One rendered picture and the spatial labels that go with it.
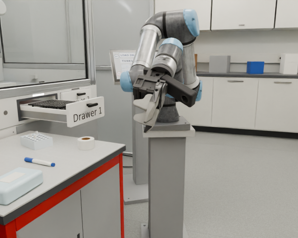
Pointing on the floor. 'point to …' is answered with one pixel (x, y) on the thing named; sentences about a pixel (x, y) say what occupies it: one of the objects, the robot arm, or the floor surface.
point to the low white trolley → (61, 190)
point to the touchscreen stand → (137, 165)
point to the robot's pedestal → (166, 183)
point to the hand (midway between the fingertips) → (149, 124)
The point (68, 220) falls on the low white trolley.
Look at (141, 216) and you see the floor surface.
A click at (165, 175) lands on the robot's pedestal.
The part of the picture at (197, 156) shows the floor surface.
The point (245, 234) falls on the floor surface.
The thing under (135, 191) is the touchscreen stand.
